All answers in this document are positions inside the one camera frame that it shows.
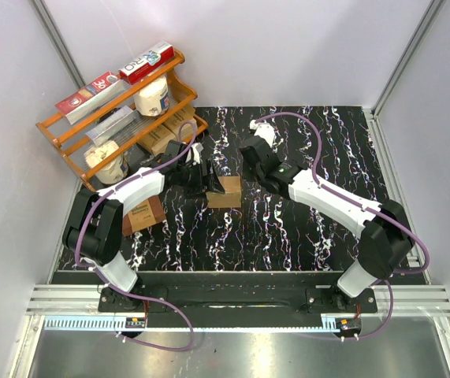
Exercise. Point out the kraft paper box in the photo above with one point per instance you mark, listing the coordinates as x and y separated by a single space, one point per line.
182 123
156 141

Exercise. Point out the brown cardboard express box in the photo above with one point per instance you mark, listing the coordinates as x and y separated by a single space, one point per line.
232 198

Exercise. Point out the upper white tissue roll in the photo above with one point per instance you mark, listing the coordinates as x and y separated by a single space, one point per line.
153 100

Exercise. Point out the orange wooden shelf rack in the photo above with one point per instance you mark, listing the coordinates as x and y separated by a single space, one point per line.
71 142

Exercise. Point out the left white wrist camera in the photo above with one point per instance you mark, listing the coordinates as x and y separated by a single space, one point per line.
194 154

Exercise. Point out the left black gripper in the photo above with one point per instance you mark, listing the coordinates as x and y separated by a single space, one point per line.
210 183

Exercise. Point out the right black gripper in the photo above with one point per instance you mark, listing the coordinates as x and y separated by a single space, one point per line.
246 165

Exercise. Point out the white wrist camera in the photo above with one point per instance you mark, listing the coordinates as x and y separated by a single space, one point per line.
264 130
194 154

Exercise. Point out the brown printed carton box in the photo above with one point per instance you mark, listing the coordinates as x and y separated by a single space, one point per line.
145 215

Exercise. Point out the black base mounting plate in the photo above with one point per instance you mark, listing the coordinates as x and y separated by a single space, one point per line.
247 299

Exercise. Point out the red silver toothpaste box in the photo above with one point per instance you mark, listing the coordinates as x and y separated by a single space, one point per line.
91 97

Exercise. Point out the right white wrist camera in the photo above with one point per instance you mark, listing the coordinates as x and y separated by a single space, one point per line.
264 130

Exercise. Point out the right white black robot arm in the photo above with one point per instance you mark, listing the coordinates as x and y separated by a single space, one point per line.
383 231

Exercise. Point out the kraft paper box left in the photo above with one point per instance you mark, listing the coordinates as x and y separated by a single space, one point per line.
156 141

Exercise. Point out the black marble pattern mat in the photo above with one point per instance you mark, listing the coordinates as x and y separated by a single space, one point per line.
267 232

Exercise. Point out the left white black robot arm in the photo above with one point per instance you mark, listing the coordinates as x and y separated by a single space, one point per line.
94 228

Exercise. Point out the kraft paper box right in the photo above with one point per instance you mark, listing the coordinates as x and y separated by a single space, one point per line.
182 123

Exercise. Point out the red white toothpaste box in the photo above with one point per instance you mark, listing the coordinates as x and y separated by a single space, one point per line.
147 62

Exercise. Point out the silver foil packet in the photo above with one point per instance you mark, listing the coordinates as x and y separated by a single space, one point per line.
111 125

